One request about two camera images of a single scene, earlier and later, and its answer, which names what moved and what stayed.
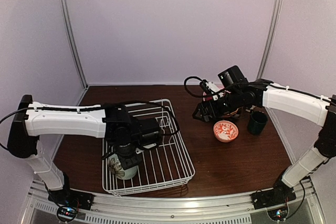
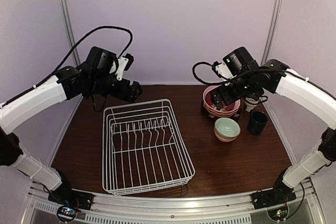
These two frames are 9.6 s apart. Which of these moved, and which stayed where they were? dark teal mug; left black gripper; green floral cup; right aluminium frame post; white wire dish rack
Moved: left black gripper; green floral cup
Stayed: dark teal mug; right aluminium frame post; white wire dish rack
